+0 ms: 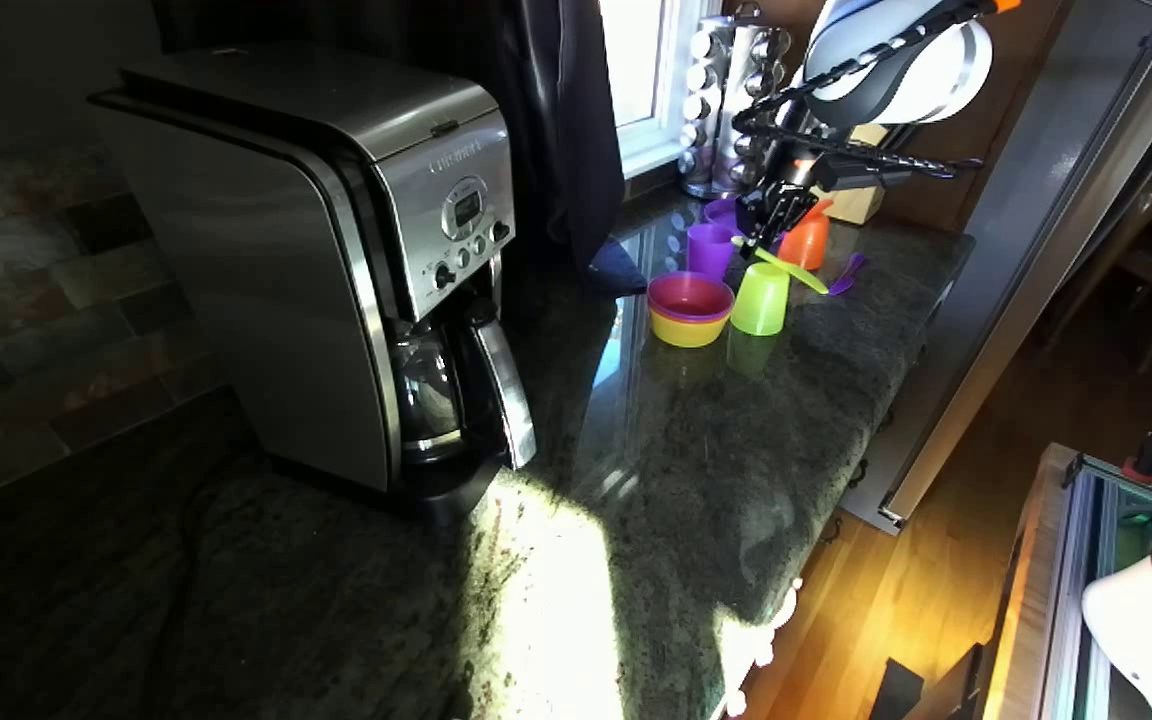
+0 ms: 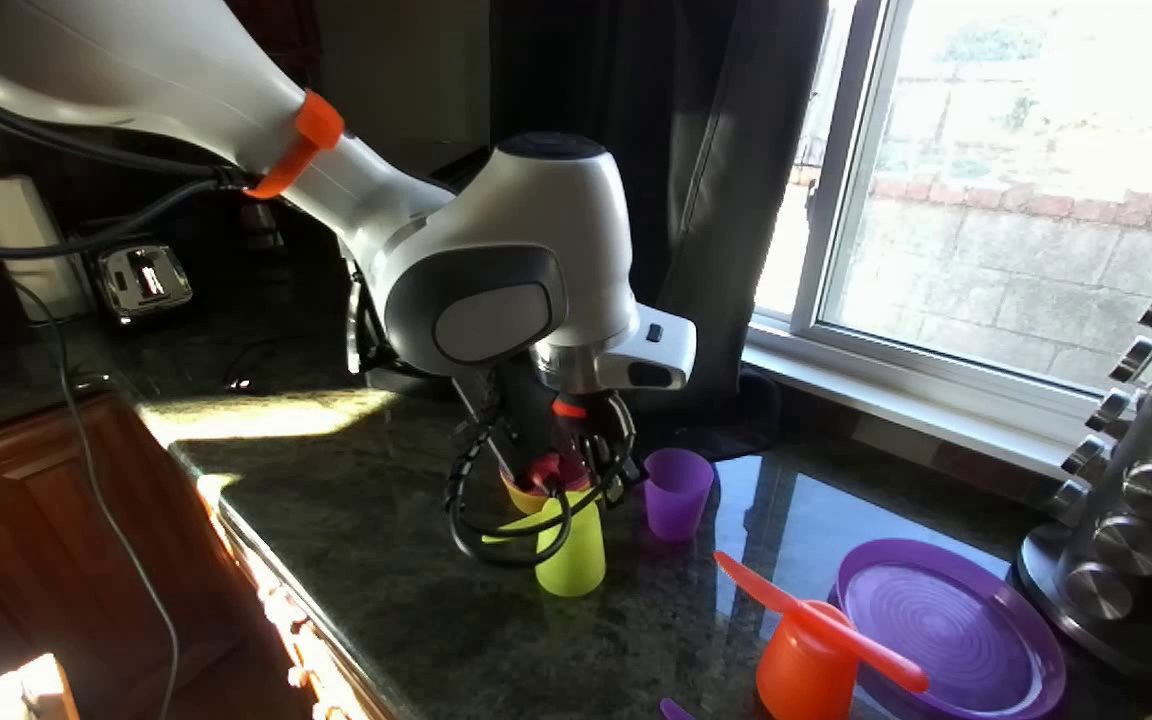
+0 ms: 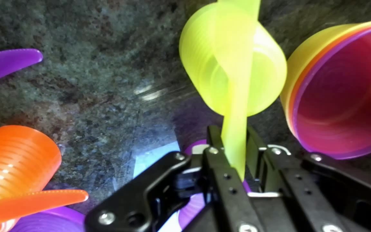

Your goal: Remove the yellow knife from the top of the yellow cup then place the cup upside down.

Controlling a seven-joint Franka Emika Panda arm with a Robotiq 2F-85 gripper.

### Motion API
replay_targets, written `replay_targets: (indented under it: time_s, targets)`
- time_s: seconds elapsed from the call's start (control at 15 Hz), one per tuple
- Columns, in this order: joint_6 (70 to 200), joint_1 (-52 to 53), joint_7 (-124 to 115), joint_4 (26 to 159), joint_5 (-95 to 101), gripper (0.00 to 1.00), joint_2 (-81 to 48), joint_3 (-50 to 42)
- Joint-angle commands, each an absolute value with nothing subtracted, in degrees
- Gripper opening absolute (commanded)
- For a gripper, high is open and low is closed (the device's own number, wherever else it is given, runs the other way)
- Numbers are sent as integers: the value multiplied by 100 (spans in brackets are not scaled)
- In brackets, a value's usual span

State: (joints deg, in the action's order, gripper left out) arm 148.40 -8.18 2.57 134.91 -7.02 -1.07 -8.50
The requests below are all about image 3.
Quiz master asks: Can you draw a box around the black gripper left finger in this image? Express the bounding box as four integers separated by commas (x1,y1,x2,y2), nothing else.
84,123,266,232

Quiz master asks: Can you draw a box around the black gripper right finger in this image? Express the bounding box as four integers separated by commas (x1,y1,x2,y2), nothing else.
244,126,371,232

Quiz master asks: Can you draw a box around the yellow-green plastic cup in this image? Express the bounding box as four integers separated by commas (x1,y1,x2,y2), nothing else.
178,1,289,118

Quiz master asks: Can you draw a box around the purple plastic cup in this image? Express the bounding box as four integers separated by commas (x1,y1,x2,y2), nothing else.
177,137,253,230

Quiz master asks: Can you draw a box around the orange plastic knife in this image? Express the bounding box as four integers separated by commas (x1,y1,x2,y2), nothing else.
0,188,91,232

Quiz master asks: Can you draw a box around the orange plastic cup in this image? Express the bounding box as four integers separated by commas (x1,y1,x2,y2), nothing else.
0,123,64,210

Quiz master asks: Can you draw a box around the purple plastic knife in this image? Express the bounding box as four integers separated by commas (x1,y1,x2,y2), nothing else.
0,47,44,90

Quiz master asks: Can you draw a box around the orange plastic bowl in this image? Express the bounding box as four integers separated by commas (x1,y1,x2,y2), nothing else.
286,20,371,143

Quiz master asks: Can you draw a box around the yellow plastic bowl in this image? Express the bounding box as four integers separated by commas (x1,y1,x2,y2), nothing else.
280,18,371,136

